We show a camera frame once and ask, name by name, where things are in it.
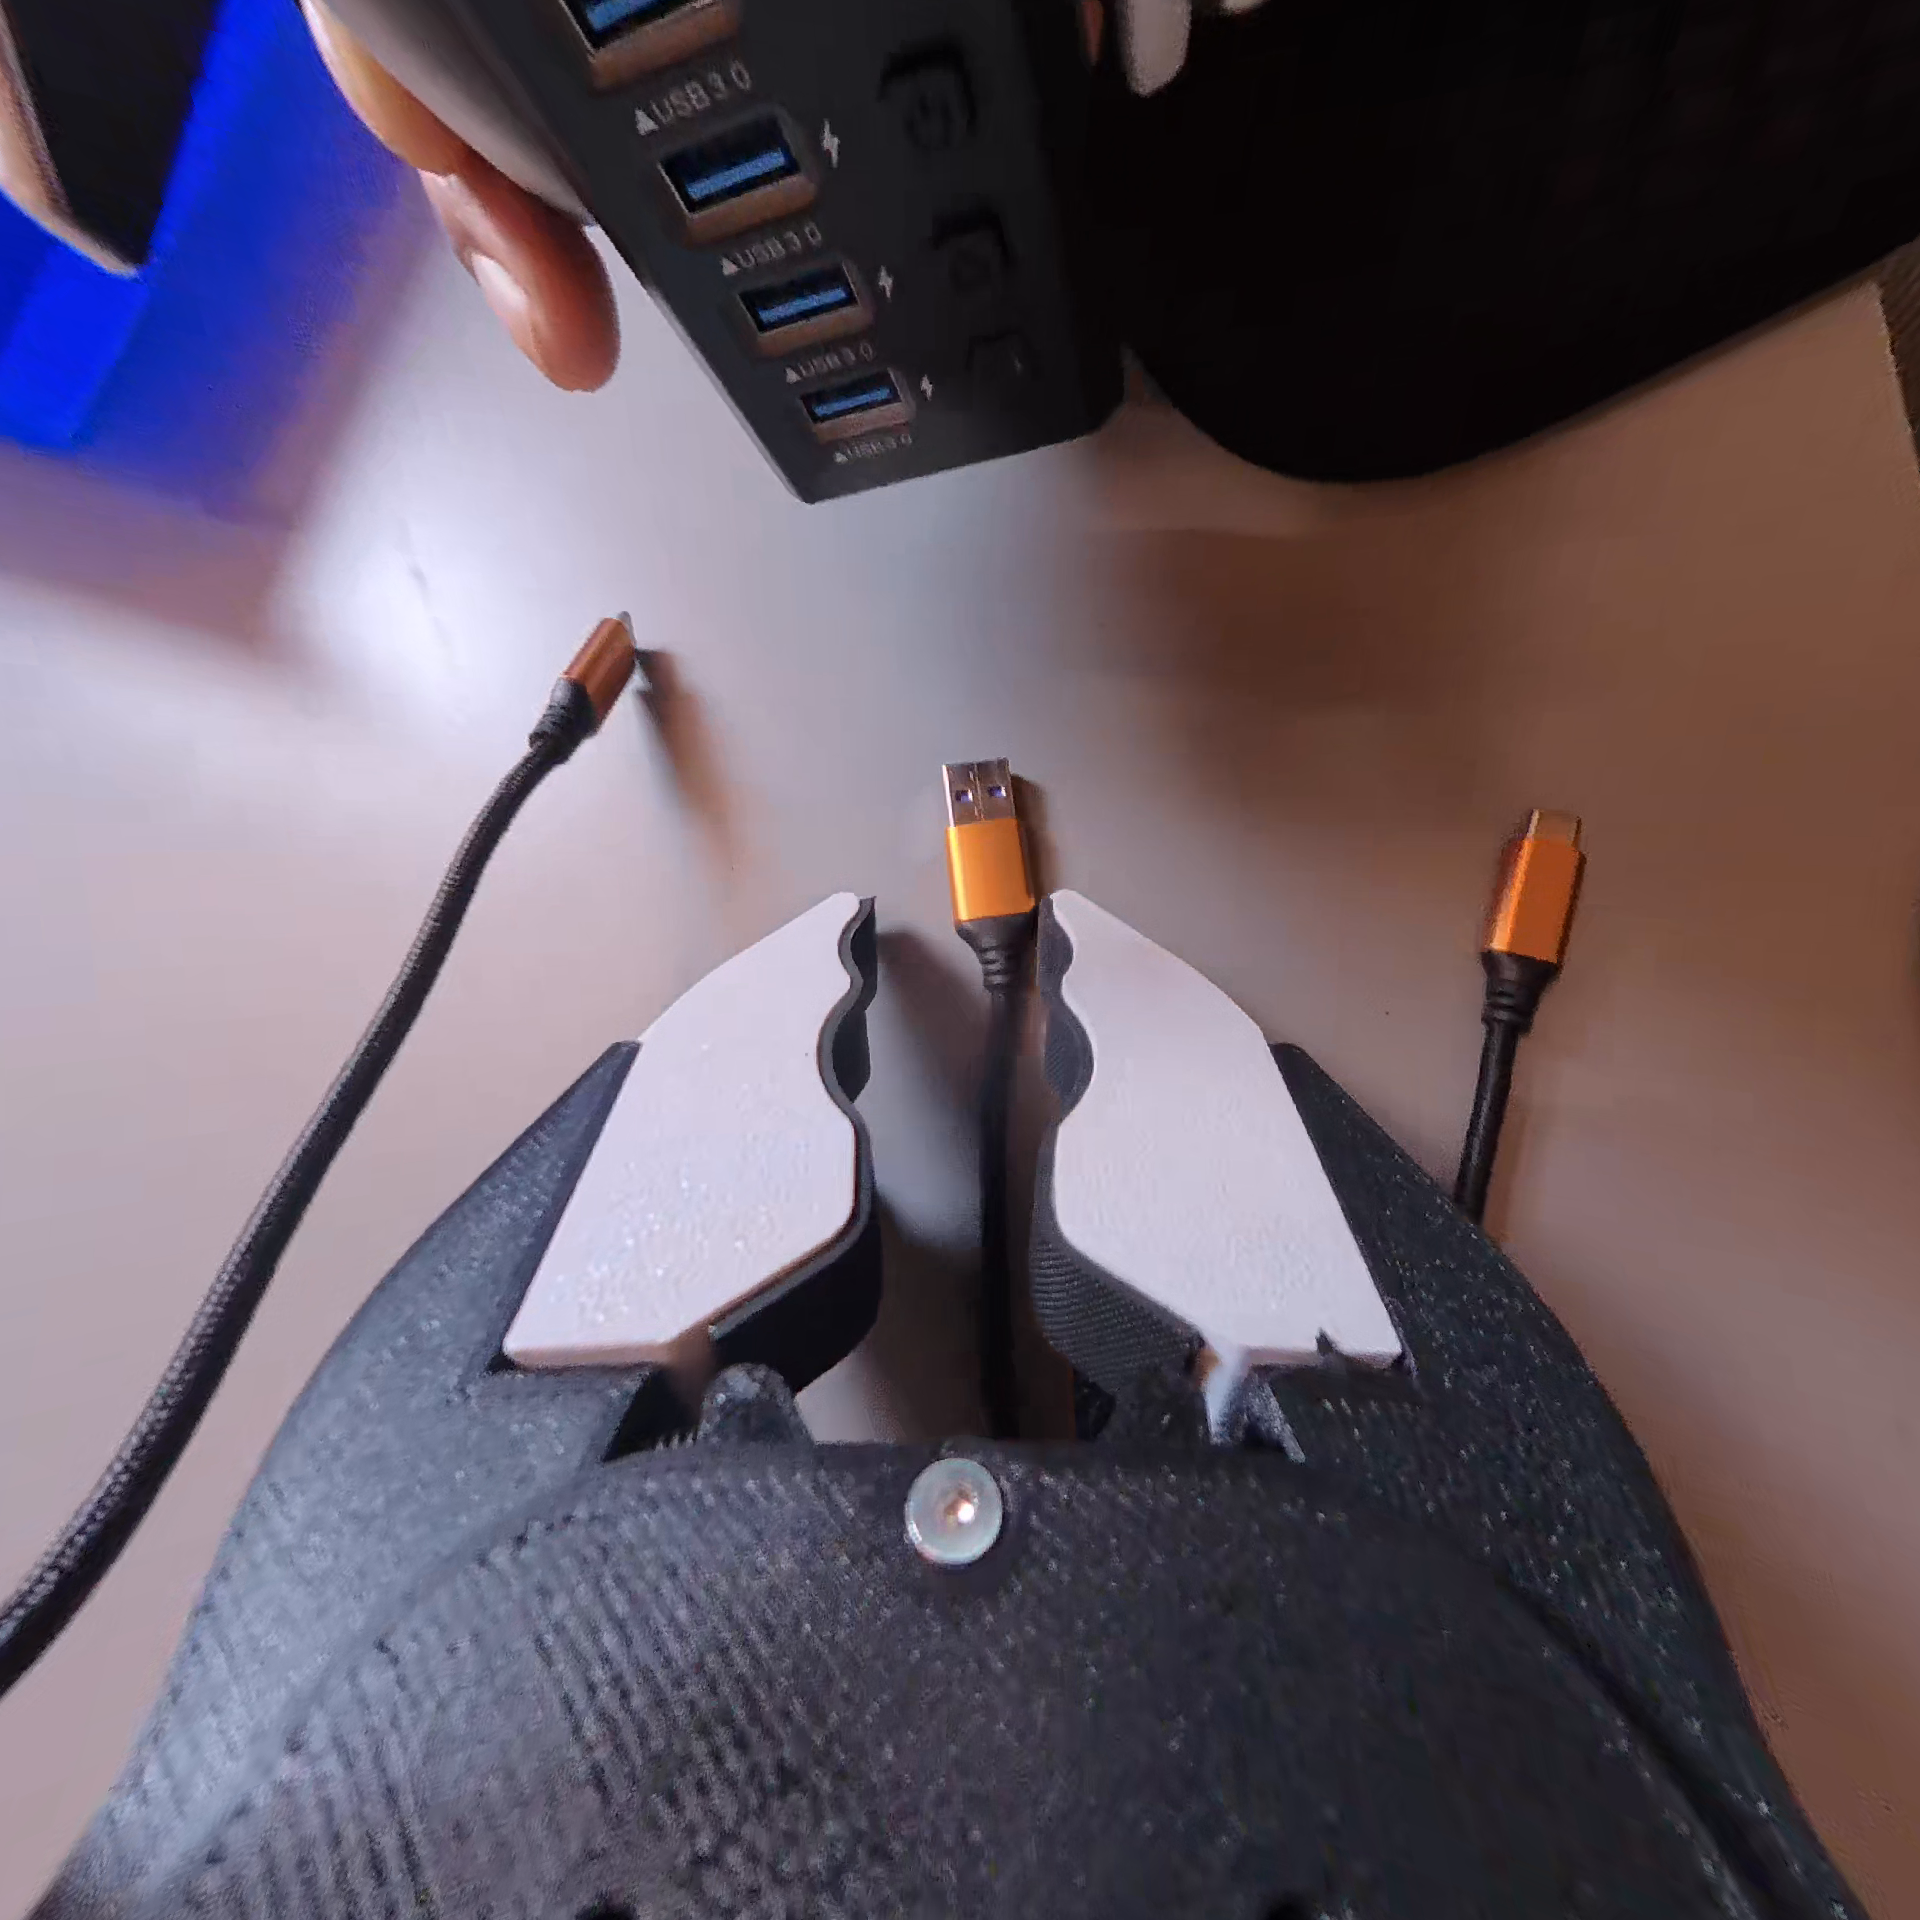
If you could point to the black USB hub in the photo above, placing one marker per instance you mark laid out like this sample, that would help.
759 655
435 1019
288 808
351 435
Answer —
975 149

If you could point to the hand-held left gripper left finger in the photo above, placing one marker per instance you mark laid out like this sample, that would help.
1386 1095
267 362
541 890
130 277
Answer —
704 1170

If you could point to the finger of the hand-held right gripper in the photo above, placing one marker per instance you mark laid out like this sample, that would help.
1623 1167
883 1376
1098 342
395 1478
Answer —
1154 43

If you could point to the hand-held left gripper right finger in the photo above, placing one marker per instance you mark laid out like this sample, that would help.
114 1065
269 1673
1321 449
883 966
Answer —
1200 1170

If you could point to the blue plastic bin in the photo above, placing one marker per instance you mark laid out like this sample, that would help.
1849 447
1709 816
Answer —
253 182

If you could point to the person's right hand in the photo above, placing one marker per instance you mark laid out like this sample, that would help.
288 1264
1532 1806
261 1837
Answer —
539 301

